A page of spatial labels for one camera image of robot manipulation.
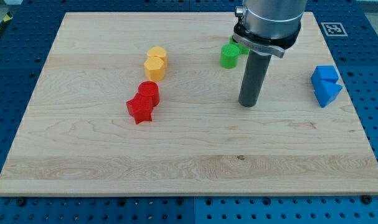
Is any wooden board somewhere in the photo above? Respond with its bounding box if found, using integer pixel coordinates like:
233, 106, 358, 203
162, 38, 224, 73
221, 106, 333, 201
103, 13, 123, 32
0, 12, 378, 197

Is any black yellow hazard tape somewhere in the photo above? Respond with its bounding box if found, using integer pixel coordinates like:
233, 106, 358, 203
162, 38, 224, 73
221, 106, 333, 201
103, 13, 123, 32
0, 11, 13, 38

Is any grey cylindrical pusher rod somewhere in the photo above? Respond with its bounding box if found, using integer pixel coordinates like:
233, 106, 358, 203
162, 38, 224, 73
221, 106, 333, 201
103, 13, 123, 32
239, 51, 272, 108

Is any yellow hexagon block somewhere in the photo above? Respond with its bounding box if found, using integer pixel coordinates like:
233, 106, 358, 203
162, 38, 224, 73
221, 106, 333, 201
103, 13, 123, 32
144, 57, 166, 81

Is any red cylinder block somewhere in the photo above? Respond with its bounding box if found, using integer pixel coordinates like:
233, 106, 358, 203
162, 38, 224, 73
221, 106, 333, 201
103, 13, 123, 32
138, 81, 160, 106

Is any yellow heart block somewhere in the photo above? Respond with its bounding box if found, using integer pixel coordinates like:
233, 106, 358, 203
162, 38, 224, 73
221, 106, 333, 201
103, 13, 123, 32
146, 46, 168, 67

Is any blue cube block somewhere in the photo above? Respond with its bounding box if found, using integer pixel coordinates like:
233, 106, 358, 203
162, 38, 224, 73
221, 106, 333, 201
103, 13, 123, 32
311, 65, 339, 90

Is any blue triangle block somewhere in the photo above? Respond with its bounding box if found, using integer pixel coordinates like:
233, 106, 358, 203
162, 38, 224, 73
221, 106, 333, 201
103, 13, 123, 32
313, 80, 343, 108

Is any green cylinder block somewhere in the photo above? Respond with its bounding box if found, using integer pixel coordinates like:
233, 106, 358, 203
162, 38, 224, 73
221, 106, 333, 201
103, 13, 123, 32
219, 44, 240, 69

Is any red star block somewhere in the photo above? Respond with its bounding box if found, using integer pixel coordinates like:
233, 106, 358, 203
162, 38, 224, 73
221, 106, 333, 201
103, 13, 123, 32
126, 93, 153, 124

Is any green block behind arm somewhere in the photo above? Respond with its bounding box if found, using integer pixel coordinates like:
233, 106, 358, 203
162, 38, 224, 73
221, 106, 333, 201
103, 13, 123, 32
229, 35, 250, 55

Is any white fiducial marker tag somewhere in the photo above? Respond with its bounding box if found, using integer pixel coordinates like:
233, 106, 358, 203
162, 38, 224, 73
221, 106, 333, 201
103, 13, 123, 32
321, 22, 347, 37

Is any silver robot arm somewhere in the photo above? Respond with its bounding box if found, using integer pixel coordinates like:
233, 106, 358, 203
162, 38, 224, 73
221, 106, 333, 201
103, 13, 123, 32
233, 0, 307, 58

